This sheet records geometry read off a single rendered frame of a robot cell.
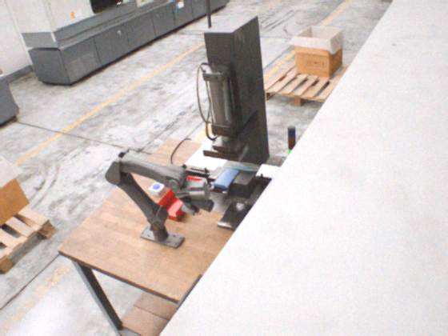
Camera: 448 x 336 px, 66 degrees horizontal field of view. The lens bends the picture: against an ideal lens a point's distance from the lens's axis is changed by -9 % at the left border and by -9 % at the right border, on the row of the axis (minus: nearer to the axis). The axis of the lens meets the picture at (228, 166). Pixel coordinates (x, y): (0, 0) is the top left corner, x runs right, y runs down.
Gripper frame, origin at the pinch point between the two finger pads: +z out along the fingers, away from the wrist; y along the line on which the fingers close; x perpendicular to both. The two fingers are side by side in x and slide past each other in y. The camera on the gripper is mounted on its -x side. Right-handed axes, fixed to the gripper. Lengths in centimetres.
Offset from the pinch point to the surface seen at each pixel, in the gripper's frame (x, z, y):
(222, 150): 2.1, -2.3, 26.5
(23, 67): 652, 230, 172
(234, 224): -12.1, 10.0, 0.6
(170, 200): 25.2, 13.6, 0.8
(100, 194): 177, 125, 0
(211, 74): 4, -32, 44
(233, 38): -1, -37, 59
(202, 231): -0.9, 8.4, -7.5
